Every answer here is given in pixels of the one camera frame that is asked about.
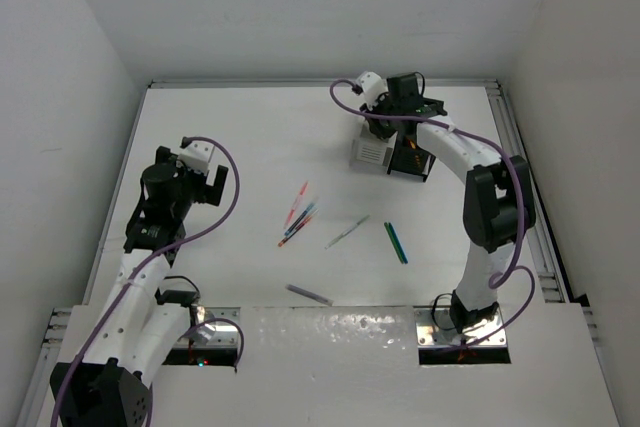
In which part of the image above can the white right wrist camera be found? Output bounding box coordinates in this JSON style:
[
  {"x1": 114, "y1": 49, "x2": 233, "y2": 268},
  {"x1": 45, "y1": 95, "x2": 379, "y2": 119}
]
[{"x1": 356, "y1": 71, "x2": 388, "y2": 110}]

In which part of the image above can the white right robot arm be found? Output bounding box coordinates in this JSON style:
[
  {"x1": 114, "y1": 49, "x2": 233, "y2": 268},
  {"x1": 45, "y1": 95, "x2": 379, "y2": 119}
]
[{"x1": 355, "y1": 72, "x2": 536, "y2": 332}]

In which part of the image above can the purple cable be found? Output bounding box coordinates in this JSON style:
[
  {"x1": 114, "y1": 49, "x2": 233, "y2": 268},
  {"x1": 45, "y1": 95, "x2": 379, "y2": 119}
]
[
  {"x1": 329, "y1": 78, "x2": 536, "y2": 348},
  {"x1": 49, "y1": 135, "x2": 241, "y2": 427}
]

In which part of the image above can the light blue pencil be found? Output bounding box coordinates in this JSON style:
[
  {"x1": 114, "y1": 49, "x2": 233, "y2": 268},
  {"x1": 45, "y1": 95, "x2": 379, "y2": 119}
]
[{"x1": 389, "y1": 223, "x2": 408, "y2": 265}]

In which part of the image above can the green pencil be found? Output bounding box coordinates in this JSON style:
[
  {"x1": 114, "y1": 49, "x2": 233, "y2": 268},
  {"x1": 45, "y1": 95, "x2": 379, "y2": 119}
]
[{"x1": 384, "y1": 222, "x2": 406, "y2": 264}]

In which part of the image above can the white green pen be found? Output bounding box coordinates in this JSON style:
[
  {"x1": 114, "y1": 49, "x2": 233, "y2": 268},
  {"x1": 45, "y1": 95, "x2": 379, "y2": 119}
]
[{"x1": 324, "y1": 215, "x2": 370, "y2": 250}]

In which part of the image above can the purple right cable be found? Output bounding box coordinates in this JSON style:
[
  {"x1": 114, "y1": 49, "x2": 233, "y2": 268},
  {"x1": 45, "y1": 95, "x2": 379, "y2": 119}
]
[{"x1": 329, "y1": 78, "x2": 536, "y2": 348}]

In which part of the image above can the white slotted container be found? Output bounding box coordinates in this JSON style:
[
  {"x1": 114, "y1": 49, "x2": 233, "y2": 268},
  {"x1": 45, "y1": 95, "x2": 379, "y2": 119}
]
[{"x1": 349, "y1": 119, "x2": 397, "y2": 171}]

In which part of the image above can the red clear pen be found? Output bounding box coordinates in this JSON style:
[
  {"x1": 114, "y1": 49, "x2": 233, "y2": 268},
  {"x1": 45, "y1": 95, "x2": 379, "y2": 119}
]
[{"x1": 284, "y1": 181, "x2": 309, "y2": 229}]

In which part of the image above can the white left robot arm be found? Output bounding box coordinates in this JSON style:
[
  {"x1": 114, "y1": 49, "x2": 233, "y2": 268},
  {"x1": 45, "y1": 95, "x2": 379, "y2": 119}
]
[{"x1": 49, "y1": 137, "x2": 239, "y2": 426}]

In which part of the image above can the dark blue red pen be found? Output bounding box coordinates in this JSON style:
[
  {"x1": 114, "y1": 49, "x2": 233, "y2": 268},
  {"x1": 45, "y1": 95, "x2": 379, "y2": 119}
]
[{"x1": 282, "y1": 209, "x2": 319, "y2": 243}]

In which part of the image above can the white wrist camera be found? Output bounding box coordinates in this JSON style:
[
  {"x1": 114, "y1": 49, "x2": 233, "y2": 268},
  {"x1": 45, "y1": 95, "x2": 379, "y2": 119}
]
[
  {"x1": 356, "y1": 71, "x2": 388, "y2": 110},
  {"x1": 178, "y1": 141, "x2": 215, "y2": 176}
]

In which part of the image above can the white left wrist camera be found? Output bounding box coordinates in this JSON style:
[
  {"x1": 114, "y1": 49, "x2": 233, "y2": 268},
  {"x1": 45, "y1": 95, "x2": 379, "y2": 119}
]
[{"x1": 178, "y1": 141, "x2": 215, "y2": 176}]

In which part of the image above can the orange tipped red pen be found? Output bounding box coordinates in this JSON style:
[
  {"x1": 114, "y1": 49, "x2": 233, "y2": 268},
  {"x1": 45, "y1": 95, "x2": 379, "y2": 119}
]
[{"x1": 277, "y1": 214, "x2": 317, "y2": 248}]

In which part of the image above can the black slotted container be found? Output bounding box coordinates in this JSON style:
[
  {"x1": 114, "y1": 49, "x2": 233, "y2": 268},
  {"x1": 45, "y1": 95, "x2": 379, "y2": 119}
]
[{"x1": 387, "y1": 122, "x2": 436, "y2": 182}]

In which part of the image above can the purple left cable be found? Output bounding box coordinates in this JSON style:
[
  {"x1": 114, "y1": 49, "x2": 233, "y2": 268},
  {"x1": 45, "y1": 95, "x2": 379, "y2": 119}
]
[{"x1": 49, "y1": 135, "x2": 241, "y2": 427}]

